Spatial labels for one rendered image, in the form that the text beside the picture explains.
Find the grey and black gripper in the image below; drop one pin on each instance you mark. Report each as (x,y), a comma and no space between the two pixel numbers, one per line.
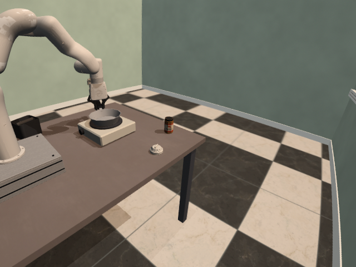
(98,91)

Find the black square box with grey bar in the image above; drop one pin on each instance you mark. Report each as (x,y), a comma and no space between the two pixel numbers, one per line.
(29,126)

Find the small dark jar with black lid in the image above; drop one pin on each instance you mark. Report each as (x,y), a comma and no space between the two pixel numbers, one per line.
(169,124)

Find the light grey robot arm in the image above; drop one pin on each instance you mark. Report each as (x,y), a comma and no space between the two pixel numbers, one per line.
(22,22)

